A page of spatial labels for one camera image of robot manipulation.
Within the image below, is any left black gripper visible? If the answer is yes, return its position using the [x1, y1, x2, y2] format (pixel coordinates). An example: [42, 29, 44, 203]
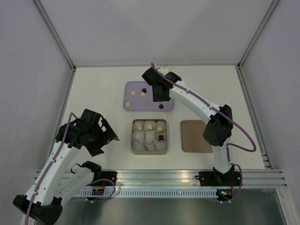
[84, 119, 119, 157]

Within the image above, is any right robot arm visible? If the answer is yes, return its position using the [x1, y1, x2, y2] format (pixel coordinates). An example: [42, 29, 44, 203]
[142, 67, 241, 186]

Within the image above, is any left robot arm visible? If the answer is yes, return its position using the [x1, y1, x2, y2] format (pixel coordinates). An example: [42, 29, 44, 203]
[13, 109, 119, 225]

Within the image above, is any purple tray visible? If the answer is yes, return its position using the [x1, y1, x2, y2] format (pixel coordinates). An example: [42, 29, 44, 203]
[123, 81, 175, 112]

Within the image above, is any gold tin box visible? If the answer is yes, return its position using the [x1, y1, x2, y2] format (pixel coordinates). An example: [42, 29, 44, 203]
[131, 119, 168, 156]

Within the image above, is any gold tin lid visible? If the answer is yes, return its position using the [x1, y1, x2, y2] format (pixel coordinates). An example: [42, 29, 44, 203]
[180, 120, 213, 153]

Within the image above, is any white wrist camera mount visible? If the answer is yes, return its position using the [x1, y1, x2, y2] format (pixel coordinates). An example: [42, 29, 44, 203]
[157, 67, 168, 75]

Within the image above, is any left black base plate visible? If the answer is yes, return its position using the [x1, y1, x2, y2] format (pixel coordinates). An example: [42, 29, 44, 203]
[92, 171, 117, 187]

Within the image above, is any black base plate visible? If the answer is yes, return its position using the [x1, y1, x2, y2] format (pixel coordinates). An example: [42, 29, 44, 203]
[195, 170, 241, 187]
[92, 171, 117, 187]

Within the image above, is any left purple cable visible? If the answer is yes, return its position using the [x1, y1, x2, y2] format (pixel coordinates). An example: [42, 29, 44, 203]
[24, 112, 85, 225]

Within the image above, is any white slotted cable duct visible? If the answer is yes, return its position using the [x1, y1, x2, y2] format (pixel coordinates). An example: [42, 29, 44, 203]
[74, 188, 218, 199]

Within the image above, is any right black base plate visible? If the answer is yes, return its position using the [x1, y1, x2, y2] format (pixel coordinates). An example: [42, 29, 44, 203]
[195, 170, 241, 187]

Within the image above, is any aluminium rail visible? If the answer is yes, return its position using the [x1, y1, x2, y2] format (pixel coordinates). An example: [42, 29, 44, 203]
[36, 169, 288, 188]

